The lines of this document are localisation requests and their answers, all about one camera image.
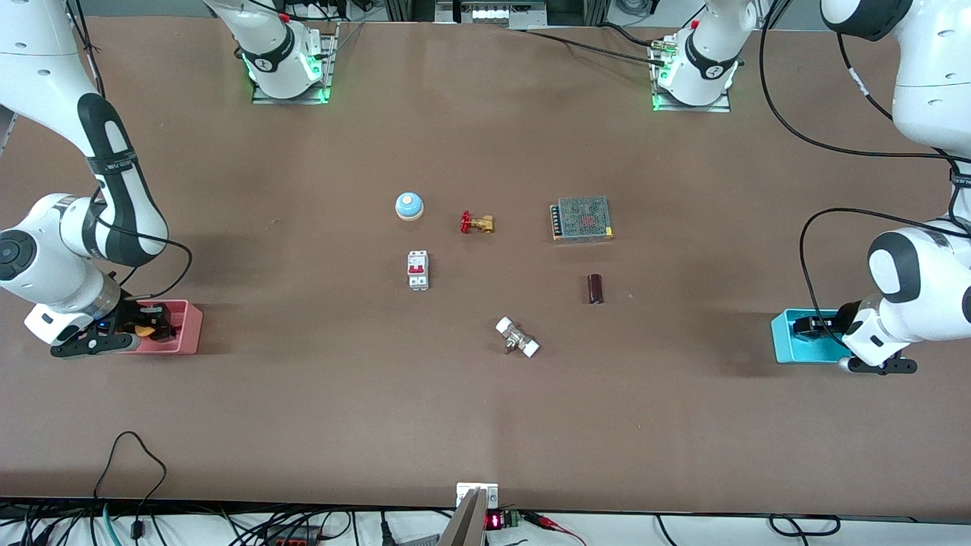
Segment pink plastic bin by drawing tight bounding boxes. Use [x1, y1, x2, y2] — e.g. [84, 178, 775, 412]
[114, 300, 204, 356]

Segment cyan plastic bin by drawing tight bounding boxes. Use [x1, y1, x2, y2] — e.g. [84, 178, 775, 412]
[771, 308, 856, 366]

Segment metal mesh power supply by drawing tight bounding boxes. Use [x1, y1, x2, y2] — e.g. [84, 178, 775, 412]
[550, 196, 614, 244]

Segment silver fitting white caps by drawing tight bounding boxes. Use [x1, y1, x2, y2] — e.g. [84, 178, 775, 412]
[495, 316, 541, 359]

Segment black looped cable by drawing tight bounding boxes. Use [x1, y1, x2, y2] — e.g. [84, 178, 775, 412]
[93, 431, 168, 541]

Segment black coiled cable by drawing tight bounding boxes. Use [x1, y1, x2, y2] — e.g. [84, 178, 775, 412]
[768, 514, 841, 538]

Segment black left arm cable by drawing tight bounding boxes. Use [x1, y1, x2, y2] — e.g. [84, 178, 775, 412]
[759, 0, 971, 344]

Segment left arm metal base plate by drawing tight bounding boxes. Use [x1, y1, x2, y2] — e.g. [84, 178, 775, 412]
[651, 36, 733, 115]

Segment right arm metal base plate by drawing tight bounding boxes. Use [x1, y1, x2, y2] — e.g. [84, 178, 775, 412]
[251, 21, 340, 105]

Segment red clip lead cable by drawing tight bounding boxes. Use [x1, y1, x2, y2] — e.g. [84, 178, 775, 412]
[523, 513, 589, 546]

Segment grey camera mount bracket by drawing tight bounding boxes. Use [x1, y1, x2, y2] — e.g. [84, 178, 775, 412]
[438, 482, 500, 546]

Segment black cable to arm base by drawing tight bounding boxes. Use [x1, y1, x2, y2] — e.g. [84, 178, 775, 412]
[522, 21, 670, 67]

